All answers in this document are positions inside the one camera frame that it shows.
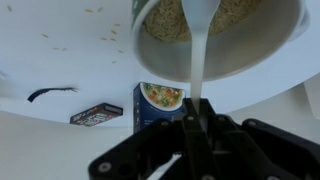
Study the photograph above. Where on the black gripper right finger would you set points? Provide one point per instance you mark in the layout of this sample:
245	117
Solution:
255	150

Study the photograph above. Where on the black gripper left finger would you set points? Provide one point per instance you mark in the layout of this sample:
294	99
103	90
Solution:
181	142

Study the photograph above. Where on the round white table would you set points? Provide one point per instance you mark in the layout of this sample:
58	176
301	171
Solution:
59	57

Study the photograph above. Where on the blue pasta box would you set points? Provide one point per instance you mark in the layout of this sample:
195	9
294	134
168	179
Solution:
152	102

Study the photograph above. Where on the dark candy box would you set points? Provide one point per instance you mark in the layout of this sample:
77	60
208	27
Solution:
96	115

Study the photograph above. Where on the white plastic spoon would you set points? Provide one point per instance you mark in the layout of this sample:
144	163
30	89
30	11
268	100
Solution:
198	15

